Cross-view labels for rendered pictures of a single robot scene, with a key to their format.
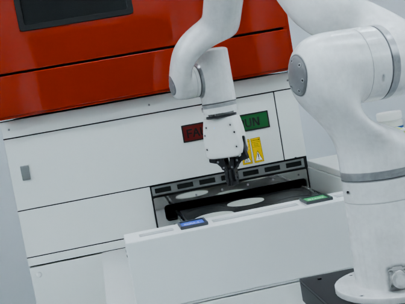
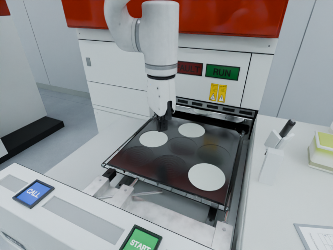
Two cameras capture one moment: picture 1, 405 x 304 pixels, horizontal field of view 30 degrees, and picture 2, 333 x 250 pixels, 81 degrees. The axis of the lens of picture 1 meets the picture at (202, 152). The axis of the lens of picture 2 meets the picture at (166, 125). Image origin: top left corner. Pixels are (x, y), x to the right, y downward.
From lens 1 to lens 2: 145 cm
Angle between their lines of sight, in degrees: 39
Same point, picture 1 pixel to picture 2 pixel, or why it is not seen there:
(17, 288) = not seen: hidden behind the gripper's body
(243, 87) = (226, 42)
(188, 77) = (116, 32)
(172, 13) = not seen: outside the picture
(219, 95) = (151, 57)
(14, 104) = (73, 18)
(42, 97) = (86, 17)
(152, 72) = not seen: hidden behind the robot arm
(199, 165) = (180, 90)
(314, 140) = (316, 65)
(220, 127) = (153, 87)
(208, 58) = (146, 13)
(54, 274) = (102, 115)
